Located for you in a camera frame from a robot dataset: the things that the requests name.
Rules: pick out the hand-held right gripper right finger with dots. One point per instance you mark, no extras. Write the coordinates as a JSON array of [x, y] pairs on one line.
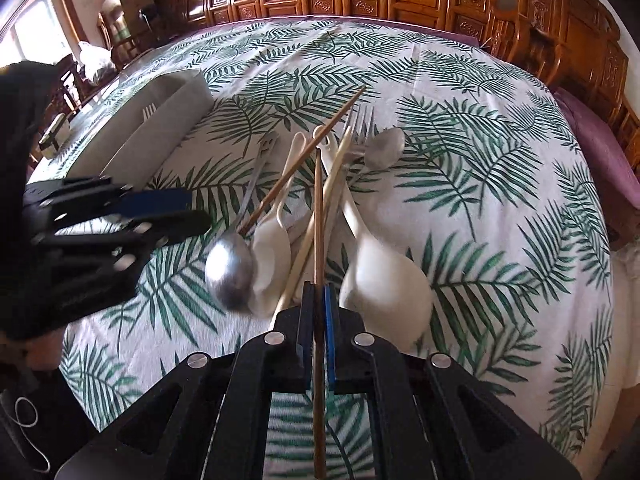
[[330, 340]]

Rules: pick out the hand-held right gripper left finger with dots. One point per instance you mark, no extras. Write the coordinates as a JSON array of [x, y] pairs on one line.
[[306, 340]]

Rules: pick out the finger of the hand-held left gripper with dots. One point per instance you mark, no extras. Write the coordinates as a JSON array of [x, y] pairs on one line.
[[155, 201], [185, 225]]

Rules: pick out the large metal spoon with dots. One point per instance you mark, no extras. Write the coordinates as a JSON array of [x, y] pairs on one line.
[[230, 270]]

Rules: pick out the light bamboo chopstick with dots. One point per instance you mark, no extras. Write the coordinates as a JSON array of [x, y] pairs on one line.
[[334, 220], [305, 255]]

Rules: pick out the grey utensil tray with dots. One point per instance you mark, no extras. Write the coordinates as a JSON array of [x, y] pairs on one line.
[[175, 105]]

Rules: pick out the brown wooden chopstick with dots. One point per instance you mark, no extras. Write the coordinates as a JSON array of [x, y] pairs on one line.
[[319, 235], [300, 161]]

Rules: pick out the small metal spoon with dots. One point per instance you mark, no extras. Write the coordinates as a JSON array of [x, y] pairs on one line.
[[385, 147]]

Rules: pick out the large white ladle spoon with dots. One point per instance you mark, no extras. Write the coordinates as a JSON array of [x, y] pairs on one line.
[[385, 290]]

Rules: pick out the metal fork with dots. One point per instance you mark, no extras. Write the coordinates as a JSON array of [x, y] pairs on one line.
[[361, 122], [149, 111]]

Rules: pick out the white plastic bag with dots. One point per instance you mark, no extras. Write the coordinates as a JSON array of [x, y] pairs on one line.
[[96, 64]]

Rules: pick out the person's dark clothing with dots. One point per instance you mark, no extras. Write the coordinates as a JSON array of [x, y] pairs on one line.
[[50, 435]]

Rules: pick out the leaf print tablecloth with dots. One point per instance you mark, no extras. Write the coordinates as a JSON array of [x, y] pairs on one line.
[[450, 110]]

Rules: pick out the purple seat cushion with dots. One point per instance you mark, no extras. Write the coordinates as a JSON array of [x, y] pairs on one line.
[[600, 160]]

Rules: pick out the carved wooden armchair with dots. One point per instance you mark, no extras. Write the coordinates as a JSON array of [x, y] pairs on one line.
[[565, 30]]

